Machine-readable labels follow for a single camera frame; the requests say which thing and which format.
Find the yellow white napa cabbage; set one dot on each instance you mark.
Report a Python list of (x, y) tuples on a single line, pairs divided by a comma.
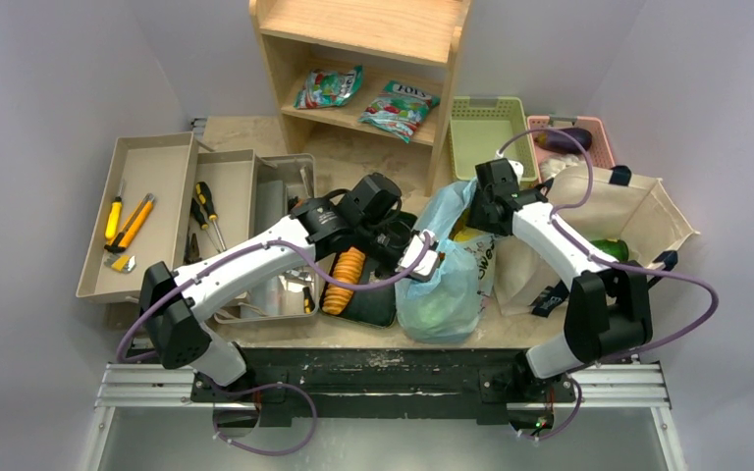
[(462, 233)]

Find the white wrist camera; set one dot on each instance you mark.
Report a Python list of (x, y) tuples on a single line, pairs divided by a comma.
[(517, 169), (421, 259)]

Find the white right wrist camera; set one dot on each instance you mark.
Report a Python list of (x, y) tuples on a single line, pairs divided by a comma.
[(517, 169)]

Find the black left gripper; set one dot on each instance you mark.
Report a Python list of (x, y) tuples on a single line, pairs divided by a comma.
[(389, 270)]

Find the white garlic bulb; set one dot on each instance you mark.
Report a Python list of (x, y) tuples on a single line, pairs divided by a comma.
[(553, 165)]

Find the yellow utility knife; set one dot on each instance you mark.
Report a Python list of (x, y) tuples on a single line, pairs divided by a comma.
[(117, 245)]

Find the orange spiral bread loaf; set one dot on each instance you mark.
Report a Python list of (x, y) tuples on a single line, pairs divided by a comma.
[(348, 270)]

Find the stubby black yellow screwdriver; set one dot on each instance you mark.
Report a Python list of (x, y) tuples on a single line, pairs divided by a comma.
[(308, 301)]

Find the left candy bag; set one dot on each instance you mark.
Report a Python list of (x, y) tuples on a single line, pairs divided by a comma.
[(326, 89)]

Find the wooden shelf unit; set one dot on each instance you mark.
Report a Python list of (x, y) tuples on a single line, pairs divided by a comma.
[(417, 43)]

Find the right candy bag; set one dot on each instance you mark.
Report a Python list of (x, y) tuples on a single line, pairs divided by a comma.
[(399, 109)]

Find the green bottle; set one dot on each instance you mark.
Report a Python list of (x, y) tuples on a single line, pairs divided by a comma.
[(614, 247)]

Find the light blue plastic grocery bag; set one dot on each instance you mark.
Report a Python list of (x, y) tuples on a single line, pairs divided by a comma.
[(448, 307)]

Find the green plastic basket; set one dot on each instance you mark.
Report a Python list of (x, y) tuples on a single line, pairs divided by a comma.
[(479, 126)]

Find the grey open toolbox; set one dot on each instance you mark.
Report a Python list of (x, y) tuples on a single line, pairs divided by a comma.
[(283, 195)]

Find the pink plastic basket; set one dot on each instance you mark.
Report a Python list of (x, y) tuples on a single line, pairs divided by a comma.
[(600, 151)]

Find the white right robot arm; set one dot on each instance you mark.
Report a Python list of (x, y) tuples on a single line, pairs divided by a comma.
[(608, 307)]

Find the candy bag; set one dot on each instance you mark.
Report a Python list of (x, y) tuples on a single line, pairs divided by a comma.
[(399, 109), (326, 89)]

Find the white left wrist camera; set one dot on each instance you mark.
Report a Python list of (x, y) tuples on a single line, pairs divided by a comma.
[(421, 259)]

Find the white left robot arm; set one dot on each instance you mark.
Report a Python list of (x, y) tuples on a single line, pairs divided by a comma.
[(175, 305)]

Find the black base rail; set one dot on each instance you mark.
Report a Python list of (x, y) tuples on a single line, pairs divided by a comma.
[(474, 384)]

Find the purple eggplant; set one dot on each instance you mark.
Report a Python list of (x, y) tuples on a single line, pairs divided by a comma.
[(564, 141)]

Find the beige canvas tote bag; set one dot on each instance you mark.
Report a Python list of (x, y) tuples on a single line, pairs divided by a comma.
[(631, 208)]

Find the small yellow screwdriver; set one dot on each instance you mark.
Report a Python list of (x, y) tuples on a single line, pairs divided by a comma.
[(115, 213)]

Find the black rectangular tray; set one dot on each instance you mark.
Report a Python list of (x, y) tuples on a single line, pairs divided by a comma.
[(376, 307)]

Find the beige toolbox tray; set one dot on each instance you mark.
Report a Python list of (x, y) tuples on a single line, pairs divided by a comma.
[(168, 167)]

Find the yellow handled pliers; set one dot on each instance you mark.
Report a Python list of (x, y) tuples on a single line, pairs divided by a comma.
[(192, 253)]

